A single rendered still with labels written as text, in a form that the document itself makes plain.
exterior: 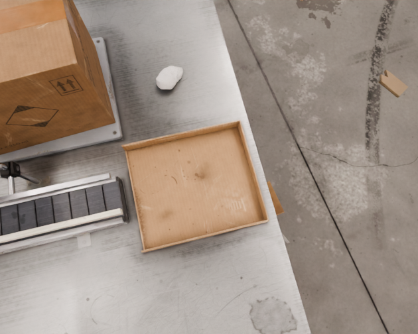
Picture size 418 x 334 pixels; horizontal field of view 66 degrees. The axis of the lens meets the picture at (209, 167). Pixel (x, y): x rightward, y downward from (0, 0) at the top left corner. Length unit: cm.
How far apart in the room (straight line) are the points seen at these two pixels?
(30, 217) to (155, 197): 28
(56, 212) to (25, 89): 28
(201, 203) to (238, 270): 18
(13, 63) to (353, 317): 165
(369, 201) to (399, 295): 46
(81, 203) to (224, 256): 35
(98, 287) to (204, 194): 32
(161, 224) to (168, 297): 17
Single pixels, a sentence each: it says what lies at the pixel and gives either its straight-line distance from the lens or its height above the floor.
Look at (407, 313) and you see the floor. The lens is 192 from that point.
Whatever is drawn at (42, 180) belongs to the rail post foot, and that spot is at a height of 83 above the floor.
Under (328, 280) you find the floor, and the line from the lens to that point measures 174.
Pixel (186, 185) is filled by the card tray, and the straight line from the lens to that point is 80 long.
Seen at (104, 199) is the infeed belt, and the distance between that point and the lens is 79.
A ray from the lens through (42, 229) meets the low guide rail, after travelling 78.
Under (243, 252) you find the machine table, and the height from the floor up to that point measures 83.
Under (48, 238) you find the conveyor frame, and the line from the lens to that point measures 81.
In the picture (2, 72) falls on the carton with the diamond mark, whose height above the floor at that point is 112.
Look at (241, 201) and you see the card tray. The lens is 80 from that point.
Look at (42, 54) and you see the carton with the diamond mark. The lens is 66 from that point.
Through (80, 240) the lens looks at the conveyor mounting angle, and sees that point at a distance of 84.
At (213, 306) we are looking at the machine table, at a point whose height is 83.
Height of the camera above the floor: 162
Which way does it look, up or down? 75 degrees down
